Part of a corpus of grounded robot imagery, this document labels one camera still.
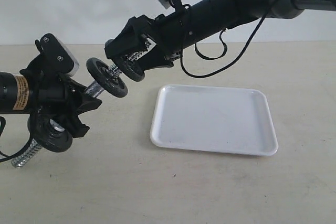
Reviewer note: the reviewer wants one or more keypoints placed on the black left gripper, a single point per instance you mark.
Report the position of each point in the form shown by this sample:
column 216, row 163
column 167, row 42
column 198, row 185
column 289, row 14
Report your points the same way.
column 48, row 91

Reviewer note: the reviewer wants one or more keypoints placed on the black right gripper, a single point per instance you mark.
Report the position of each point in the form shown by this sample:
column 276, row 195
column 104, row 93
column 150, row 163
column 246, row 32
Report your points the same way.
column 168, row 32

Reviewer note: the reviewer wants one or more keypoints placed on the black weight plate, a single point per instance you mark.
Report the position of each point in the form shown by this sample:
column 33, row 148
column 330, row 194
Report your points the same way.
column 127, row 64

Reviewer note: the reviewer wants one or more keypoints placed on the chrome threaded dumbbell bar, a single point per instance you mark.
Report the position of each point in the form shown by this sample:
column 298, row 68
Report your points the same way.
column 20, row 158

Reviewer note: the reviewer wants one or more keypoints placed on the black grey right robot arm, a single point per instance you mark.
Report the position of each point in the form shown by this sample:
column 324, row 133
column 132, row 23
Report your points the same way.
column 148, row 43

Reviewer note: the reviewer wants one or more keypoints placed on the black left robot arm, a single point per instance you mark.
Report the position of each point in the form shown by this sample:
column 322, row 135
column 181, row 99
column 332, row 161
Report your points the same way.
column 10, row 94

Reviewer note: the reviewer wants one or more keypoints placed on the white rectangular plastic tray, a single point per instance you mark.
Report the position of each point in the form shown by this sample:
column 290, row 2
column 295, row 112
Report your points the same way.
column 213, row 119

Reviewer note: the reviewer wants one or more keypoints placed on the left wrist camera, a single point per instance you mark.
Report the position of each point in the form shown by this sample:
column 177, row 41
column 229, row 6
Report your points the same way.
column 58, row 55

